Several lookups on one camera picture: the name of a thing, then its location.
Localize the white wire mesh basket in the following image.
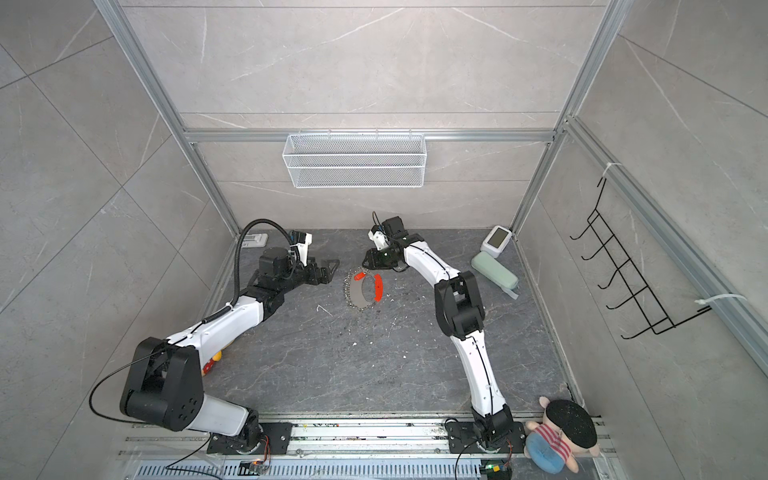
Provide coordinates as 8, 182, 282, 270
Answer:
282, 133, 428, 189

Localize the boy plush doll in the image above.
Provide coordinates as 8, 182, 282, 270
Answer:
524, 396, 600, 474

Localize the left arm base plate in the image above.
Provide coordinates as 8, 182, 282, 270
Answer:
206, 422, 293, 455

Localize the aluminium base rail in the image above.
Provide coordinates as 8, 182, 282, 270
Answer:
119, 411, 619, 480

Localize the white digital timer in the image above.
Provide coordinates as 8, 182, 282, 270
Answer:
480, 225, 513, 258

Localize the yellow plush toy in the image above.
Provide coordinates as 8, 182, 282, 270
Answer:
201, 351, 222, 376

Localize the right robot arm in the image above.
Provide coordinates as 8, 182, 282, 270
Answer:
362, 214, 515, 450

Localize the green eyeglass case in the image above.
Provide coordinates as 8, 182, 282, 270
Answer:
471, 251, 519, 300

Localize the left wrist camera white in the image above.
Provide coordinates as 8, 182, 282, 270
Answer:
289, 230, 313, 266

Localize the grey key organizer red handle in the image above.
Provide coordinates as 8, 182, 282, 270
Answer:
344, 267, 384, 311

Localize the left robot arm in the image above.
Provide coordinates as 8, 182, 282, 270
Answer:
119, 247, 340, 453

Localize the small allen key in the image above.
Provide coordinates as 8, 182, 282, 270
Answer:
316, 305, 333, 317

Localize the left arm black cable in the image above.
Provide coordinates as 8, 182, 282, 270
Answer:
232, 218, 293, 307

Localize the black wire hook rack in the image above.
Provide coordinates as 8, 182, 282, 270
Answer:
569, 178, 712, 340

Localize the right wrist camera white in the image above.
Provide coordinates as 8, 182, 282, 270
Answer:
368, 225, 390, 251

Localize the white corner bracket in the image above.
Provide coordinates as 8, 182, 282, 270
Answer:
242, 233, 268, 248

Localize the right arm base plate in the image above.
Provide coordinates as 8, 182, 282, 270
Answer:
443, 418, 526, 455

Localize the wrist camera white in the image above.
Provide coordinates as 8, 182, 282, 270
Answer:
368, 225, 390, 251
289, 230, 313, 266

